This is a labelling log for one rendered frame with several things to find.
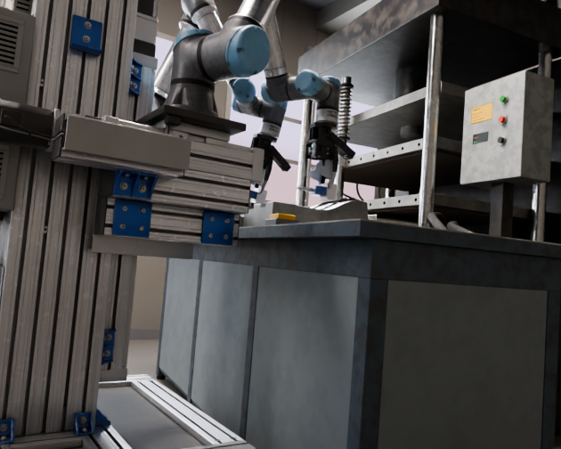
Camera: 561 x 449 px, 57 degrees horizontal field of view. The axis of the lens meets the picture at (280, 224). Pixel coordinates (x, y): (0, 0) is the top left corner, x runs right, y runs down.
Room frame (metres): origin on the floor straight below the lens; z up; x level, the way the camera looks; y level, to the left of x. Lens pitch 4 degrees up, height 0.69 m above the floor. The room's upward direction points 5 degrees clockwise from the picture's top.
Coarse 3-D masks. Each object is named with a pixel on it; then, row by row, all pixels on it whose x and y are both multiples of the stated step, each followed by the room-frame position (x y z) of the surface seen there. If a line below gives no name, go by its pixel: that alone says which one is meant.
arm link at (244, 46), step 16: (256, 0) 1.29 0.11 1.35; (272, 0) 1.31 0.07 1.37; (240, 16) 1.24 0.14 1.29; (256, 16) 1.27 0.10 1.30; (224, 32) 1.23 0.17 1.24; (240, 32) 1.20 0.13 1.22; (256, 32) 1.22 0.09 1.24; (208, 48) 1.24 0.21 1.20; (224, 48) 1.22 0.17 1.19; (240, 48) 1.20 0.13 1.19; (256, 48) 1.23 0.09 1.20; (208, 64) 1.26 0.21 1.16; (224, 64) 1.24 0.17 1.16; (240, 64) 1.22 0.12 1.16; (256, 64) 1.24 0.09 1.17
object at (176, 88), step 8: (176, 80) 1.30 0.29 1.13; (184, 80) 1.29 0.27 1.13; (192, 80) 1.29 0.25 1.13; (200, 80) 1.30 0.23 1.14; (176, 88) 1.30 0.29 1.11; (184, 88) 1.29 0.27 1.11; (192, 88) 1.29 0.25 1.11; (200, 88) 1.30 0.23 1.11; (208, 88) 1.31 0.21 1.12; (168, 96) 1.31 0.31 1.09; (176, 96) 1.29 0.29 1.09; (184, 96) 1.28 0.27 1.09; (192, 96) 1.28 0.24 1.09; (200, 96) 1.29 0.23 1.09; (208, 96) 1.31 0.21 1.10; (168, 104) 1.29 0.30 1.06; (176, 104) 1.28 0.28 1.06; (184, 104) 1.27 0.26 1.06; (192, 104) 1.28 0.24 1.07; (200, 104) 1.29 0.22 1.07; (208, 104) 1.30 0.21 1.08; (200, 112) 1.28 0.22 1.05; (208, 112) 1.30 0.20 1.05; (216, 112) 1.35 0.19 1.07
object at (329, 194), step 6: (300, 186) 1.64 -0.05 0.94; (312, 186) 1.67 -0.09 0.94; (318, 186) 1.65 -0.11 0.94; (324, 186) 1.66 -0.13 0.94; (336, 186) 1.67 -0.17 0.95; (312, 192) 1.66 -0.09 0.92; (318, 192) 1.65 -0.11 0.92; (324, 192) 1.66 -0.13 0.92; (330, 192) 1.66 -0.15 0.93; (336, 192) 1.67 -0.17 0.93; (324, 198) 1.67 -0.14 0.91; (330, 198) 1.67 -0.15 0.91; (336, 198) 1.67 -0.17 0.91
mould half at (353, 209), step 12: (276, 204) 1.72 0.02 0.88; (288, 204) 1.74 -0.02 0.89; (336, 204) 1.89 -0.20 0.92; (348, 204) 1.84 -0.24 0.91; (360, 204) 1.86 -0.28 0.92; (252, 216) 1.87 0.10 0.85; (264, 216) 1.77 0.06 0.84; (300, 216) 1.76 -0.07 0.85; (312, 216) 1.78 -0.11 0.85; (324, 216) 1.80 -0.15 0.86; (336, 216) 1.82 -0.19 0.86; (348, 216) 1.84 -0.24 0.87; (360, 216) 1.86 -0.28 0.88
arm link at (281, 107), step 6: (264, 102) 1.83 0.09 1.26; (282, 102) 1.84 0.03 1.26; (264, 108) 1.83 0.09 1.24; (270, 108) 1.83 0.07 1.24; (276, 108) 1.83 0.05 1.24; (282, 108) 1.84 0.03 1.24; (264, 114) 1.85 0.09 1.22; (270, 114) 1.83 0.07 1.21; (276, 114) 1.83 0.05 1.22; (282, 114) 1.85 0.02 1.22; (264, 120) 1.84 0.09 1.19; (270, 120) 1.83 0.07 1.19; (276, 120) 1.84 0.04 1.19; (282, 120) 1.86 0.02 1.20
